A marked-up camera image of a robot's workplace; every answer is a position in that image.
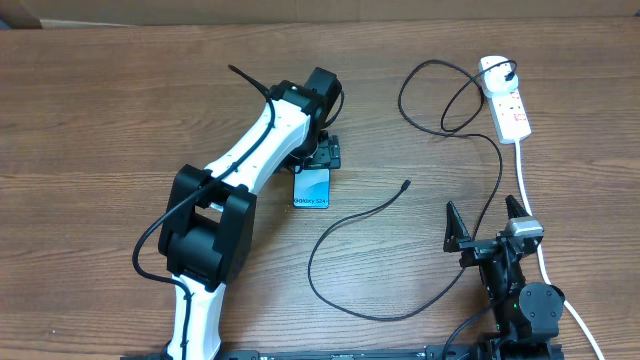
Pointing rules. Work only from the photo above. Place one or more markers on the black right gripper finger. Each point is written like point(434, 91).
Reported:
point(456, 232)
point(514, 208)

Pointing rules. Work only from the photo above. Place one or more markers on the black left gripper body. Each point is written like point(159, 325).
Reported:
point(327, 154)

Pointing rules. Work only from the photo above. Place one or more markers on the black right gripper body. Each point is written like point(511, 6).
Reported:
point(498, 272)

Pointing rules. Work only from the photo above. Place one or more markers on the Samsung Galaxy smartphone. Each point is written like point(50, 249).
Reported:
point(312, 189)

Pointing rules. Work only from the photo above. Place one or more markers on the white power strip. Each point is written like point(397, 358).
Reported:
point(510, 118)

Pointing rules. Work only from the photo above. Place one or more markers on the white wall charger adapter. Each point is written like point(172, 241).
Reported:
point(498, 75)

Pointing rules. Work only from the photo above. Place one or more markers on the cardboard backdrop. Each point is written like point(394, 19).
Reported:
point(34, 13)

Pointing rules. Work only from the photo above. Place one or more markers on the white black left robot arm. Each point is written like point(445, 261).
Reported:
point(208, 233)

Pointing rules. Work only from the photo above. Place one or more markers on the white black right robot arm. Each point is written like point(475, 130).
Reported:
point(526, 314)

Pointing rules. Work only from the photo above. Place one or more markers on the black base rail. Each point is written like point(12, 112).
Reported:
point(430, 352)

